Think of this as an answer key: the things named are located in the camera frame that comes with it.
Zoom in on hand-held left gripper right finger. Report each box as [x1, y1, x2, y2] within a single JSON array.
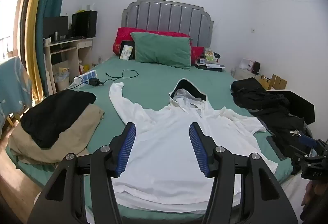
[[189, 122, 299, 224]]

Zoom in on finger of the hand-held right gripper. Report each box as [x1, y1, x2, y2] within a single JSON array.
[[298, 134, 318, 149]]

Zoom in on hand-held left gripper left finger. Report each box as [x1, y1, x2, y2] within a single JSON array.
[[27, 122, 136, 224]]

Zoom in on white hooded jacket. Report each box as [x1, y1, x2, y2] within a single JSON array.
[[108, 79, 278, 214]]

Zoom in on person's right hand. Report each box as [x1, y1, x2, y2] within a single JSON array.
[[302, 180, 328, 217]]

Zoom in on black jacket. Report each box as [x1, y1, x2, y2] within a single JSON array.
[[252, 105, 309, 174]]

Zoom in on beige pants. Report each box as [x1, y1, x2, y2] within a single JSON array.
[[8, 104, 105, 165]]

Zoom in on cardboard box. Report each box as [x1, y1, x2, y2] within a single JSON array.
[[270, 74, 287, 90]]

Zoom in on bed with green sheet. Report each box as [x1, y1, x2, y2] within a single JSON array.
[[5, 55, 294, 224]]

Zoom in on black backpack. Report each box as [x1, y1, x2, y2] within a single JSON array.
[[231, 78, 290, 110]]

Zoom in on black garment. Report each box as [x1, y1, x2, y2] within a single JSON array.
[[20, 90, 97, 149]]

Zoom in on white power strip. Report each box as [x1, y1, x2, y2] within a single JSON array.
[[74, 70, 98, 89]]

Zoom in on white bedside cabinet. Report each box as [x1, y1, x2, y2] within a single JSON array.
[[234, 67, 257, 80]]

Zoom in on green snack packet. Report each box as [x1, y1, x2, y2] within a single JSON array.
[[204, 48, 218, 63]]

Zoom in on small red pillow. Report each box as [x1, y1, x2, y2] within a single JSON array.
[[191, 46, 205, 64]]

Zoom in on waste bin with bag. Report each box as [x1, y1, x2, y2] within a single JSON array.
[[52, 61, 71, 92]]

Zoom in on white box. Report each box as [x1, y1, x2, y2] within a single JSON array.
[[241, 58, 254, 70]]

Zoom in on green pillow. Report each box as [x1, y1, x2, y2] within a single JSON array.
[[130, 32, 193, 70]]

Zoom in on light wooden desk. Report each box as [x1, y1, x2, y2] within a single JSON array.
[[43, 37, 94, 94]]

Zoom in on large red pillow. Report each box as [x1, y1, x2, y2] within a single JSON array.
[[112, 27, 191, 54]]

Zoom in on chair with blue cloth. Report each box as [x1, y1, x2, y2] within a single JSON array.
[[0, 56, 33, 132]]

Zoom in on black computer tower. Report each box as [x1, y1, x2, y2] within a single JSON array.
[[71, 10, 98, 38]]

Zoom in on grey padded headboard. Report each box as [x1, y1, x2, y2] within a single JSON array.
[[122, 0, 214, 48]]

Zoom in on black monitor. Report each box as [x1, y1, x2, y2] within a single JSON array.
[[43, 16, 69, 39]]

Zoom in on yellow curtain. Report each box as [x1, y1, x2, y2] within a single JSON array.
[[24, 0, 53, 102]]

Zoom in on black cable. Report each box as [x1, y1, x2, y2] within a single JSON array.
[[104, 70, 139, 85]]

